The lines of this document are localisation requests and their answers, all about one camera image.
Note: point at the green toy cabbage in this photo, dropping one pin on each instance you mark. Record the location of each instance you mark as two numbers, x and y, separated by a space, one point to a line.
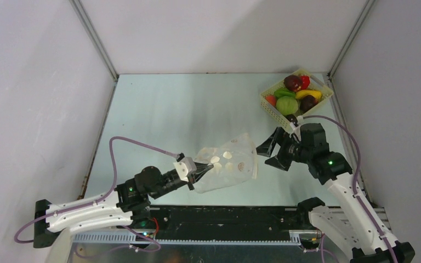
287 105

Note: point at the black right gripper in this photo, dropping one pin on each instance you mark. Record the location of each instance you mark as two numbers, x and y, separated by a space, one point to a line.
281 149

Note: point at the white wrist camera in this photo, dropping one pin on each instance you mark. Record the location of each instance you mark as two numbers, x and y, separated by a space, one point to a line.
185 169
295 130

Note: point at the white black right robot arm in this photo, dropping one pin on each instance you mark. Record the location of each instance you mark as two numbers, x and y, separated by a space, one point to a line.
364 237

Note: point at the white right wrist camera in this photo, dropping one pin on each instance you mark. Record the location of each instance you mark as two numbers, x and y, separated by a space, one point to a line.
295 130

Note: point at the dark red toy fruit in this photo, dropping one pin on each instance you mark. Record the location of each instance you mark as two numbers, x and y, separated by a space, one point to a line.
293 83

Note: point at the small dark toy fruit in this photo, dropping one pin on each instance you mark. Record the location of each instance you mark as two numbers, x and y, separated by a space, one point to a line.
292 119

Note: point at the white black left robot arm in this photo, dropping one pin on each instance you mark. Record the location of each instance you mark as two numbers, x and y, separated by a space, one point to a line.
127 205

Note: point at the yellow toy banana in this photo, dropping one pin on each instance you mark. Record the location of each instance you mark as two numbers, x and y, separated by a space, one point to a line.
308 92

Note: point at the clear zip top bag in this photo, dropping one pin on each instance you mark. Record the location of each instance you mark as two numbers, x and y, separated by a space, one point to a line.
234 163

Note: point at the cream perforated plastic basket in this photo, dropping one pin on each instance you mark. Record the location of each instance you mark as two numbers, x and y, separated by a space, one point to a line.
316 84

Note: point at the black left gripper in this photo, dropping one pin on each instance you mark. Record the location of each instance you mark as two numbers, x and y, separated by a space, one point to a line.
202 169

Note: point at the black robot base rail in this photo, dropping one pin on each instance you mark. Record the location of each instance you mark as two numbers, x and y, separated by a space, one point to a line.
224 223

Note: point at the dark purple toy fruit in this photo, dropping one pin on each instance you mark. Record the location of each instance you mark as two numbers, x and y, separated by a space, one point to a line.
307 104

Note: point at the orange red toy fruit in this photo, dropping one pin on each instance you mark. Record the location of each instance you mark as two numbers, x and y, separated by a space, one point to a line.
271 99

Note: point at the green toy pepper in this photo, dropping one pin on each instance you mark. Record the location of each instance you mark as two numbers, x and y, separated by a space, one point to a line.
283 92

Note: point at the red toy pepper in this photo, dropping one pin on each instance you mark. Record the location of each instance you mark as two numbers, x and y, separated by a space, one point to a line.
305 82

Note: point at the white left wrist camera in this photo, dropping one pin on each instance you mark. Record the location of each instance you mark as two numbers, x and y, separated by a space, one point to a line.
185 169

